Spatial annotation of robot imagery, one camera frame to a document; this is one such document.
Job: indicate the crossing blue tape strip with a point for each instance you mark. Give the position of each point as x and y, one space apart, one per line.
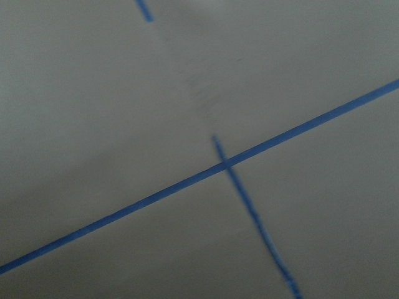
226 165

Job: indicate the long blue tape strip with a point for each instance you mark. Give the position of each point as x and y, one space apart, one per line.
279 139

